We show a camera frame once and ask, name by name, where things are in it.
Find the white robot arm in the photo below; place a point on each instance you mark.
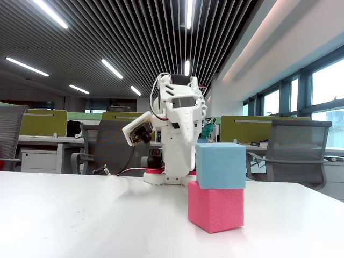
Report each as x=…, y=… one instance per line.
x=177, y=161

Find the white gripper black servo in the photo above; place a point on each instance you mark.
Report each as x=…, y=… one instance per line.
x=187, y=122

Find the white office desk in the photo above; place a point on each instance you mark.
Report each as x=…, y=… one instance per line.
x=40, y=139

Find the dark framed window row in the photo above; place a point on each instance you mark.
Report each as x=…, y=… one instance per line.
x=328, y=80

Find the long ceiling light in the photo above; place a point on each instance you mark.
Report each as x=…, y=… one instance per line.
x=187, y=68
x=111, y=68
x=78, y=89
x=27, y=66
x=51, y=14
x=189, y=13
x=135, y=90

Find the blue foam cube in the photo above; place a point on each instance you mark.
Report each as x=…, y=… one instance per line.
x=220, y=166

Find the black bag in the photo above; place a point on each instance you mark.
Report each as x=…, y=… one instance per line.
x=73, y=129

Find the grey mesh office chair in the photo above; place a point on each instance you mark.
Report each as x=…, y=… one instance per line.
x=9, y=129
x=295, y=145
x=113, y=139

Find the small controller circuit board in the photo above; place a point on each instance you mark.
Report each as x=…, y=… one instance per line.
x=100, y=170

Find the red base clamp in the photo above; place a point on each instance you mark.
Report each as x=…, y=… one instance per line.
x=154, y=169

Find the green desk partition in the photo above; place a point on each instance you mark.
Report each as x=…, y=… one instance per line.
x=83, y=116

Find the olive desk partition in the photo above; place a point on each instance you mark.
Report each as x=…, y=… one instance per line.
x=250, y=131
x=43, y=125
x=107, y=115

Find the red foam cube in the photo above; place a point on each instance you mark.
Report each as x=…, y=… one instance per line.
x=215, y=209

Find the white drawer cabinet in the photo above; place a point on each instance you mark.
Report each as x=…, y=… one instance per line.
x=37, y=161

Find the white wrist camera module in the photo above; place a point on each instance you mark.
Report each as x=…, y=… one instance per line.
x=137, y=129

